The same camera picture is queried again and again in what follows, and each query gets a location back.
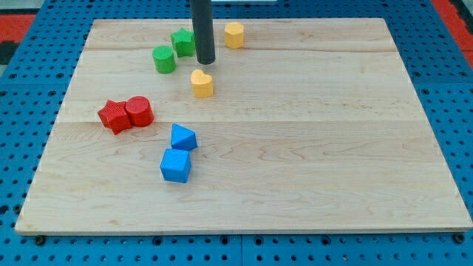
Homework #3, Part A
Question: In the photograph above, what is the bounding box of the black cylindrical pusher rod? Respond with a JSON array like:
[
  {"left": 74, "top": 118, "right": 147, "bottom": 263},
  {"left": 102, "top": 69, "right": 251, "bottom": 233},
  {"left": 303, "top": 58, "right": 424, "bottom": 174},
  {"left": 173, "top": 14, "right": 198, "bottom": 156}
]
[{"left": 189, "top": 0, "right": 215, "bottom": 65}]

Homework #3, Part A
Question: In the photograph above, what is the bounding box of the yellow hexagon block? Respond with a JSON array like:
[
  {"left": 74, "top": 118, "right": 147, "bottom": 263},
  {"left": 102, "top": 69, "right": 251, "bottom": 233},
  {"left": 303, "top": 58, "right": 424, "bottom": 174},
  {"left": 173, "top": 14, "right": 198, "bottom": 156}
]
[{"left": 225, "top": 22, "right": 245, "bottom": 49}]

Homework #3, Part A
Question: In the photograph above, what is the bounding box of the yellow heart block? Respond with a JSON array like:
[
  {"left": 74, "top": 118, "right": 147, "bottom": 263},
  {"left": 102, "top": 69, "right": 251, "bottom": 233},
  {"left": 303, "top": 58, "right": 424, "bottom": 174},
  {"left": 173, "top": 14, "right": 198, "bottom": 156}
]
[{"left": 190, "top": 69, "right": 214, "bottom": 98}]

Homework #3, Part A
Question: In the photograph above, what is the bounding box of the green star block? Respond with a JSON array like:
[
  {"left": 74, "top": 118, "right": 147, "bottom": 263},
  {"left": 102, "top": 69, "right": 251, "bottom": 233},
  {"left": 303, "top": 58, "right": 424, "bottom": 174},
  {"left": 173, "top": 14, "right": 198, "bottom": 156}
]
[{"left": 171, "top": 27, "right": 195, "bottom": 58}]

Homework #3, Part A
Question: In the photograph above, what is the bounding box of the green cylinder block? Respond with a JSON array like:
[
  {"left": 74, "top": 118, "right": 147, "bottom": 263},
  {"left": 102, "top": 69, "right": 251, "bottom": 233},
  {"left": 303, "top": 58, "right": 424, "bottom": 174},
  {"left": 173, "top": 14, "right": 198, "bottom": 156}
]
[{"left": 152, "top": 46, "right": 176, "bottom": 74}]

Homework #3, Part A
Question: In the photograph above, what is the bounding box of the red cylinder block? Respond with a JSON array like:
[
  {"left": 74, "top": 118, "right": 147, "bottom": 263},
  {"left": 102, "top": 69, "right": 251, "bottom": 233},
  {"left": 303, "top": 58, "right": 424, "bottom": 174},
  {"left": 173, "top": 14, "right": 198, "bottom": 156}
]
[{"left": 125, "top": 96, "right": 154, "bottom": 127}]

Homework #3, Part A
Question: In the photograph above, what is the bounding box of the blue triangle block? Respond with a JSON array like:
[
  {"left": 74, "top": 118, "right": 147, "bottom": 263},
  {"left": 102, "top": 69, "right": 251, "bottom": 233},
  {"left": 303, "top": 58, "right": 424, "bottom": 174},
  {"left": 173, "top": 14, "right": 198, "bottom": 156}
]
[{"left": 171, "top": 123, "right": 197, "bottom": 151}]

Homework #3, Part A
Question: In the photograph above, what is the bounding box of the red star block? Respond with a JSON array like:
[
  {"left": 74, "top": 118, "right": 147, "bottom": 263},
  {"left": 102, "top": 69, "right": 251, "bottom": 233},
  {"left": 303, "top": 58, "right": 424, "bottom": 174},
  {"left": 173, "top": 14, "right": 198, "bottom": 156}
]
[{"left": 98, "top": 100, "right": 132, "bottom": 135}]

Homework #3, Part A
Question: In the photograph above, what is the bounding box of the light wooden board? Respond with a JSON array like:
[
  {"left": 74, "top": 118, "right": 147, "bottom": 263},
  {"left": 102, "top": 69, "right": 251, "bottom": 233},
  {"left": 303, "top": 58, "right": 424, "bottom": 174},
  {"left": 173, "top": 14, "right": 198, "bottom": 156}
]
[{"left": 16, "top": 18, "right": 472, "bottom": 236}]

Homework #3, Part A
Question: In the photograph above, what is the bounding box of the blue cube block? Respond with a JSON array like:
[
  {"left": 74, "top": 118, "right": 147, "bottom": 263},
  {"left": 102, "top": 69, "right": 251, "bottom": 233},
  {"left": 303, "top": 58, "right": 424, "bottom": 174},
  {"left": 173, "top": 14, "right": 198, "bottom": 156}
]
[{"left": 160, "top": 149, "right": 191, "bottom": 183}]

